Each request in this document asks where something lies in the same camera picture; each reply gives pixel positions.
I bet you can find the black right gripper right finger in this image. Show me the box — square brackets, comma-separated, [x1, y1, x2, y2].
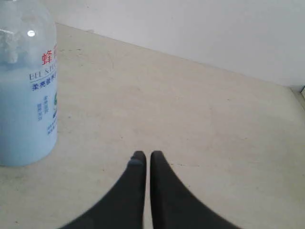
[150, 151, 238, 229]

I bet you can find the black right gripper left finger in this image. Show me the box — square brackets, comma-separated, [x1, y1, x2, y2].
[63, 151, 146, 229]

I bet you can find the clear blue pump bottle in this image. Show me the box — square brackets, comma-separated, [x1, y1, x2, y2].
[0, 0, 58, 167]

